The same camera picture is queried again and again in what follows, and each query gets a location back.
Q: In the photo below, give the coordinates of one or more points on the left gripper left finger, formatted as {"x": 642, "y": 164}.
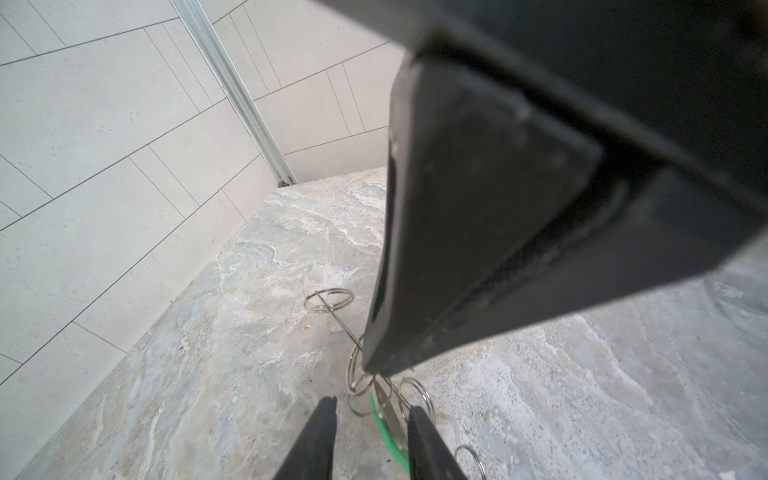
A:
{"x": 311, "y": 456}

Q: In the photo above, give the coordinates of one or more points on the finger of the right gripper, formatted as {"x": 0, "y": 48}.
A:
{"x": 621, "y": 237}
{"x": 475, "y": 171}

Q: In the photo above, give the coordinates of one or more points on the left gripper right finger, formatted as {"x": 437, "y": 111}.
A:
{"x": 429, "y": 457}

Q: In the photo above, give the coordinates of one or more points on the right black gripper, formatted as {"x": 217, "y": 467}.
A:
{"x": 685, "y": 80}

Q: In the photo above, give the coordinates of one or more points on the green plastic key tag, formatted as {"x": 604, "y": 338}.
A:
{"x": 399, "y": 455}

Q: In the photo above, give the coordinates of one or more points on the metal key holder plate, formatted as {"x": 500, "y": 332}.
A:
{"x": 391, "y": 403}

